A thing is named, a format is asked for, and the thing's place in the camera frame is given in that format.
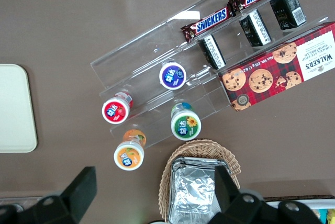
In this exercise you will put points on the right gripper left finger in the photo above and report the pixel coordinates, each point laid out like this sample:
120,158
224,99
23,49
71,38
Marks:
78,192

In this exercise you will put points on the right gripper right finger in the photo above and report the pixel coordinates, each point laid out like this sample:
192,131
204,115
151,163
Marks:
230,197

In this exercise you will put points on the light tan wicker basket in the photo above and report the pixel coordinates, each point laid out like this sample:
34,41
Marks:
204,146

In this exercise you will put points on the white rectangular snack tray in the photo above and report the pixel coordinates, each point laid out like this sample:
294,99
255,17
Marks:
301,203

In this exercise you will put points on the beige plastic tray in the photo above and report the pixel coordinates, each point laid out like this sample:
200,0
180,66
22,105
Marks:
15,109

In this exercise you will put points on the aluminium foil container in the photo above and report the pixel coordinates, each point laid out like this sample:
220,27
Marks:
191,195

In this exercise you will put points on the orange lid gum jar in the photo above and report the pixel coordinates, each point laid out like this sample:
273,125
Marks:
128,156

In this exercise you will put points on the green lid gum jar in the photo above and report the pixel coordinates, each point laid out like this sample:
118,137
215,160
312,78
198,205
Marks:
185,125

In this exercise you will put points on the red lid gum jar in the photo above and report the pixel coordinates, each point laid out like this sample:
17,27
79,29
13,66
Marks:
115,110

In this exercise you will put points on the red Walkers cookie box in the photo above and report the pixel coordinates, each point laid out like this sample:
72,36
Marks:
277,72

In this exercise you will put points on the blue lid gum jar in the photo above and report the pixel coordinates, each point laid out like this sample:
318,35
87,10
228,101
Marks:
172,76

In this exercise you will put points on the small black box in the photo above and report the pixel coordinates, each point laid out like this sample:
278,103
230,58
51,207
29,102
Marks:
212,51
288,9
255,27

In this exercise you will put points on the clear acrylic stepped stand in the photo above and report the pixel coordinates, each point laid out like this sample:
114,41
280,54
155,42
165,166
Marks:
180,14
146,59

